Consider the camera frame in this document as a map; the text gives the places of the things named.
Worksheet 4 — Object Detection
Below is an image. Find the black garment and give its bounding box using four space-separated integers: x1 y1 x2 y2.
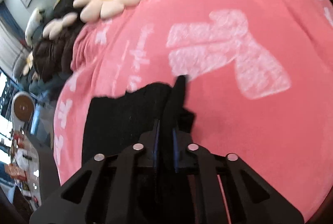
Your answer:
81 75 195 164

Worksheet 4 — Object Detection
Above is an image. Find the dark brown quilted jacket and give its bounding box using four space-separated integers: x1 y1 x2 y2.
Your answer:
33 0 84 83

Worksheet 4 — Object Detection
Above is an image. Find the pink plush blanket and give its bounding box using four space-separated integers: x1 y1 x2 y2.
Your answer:
54 0 332 220

